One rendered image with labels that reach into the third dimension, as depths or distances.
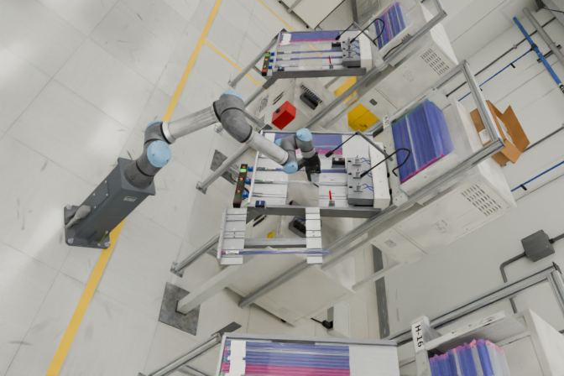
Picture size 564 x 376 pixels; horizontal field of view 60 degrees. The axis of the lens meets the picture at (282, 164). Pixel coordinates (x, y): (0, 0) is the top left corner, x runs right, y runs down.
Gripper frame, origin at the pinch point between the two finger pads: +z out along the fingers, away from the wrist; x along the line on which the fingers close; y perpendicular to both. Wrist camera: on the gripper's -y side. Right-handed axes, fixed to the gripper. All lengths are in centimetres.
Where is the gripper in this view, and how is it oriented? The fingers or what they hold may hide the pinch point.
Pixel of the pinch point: (310, 181)
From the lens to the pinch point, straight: 278.2
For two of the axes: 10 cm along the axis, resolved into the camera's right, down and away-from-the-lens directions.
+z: 2.1, 7.6, 6.2
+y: 9.7, -1.1, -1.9
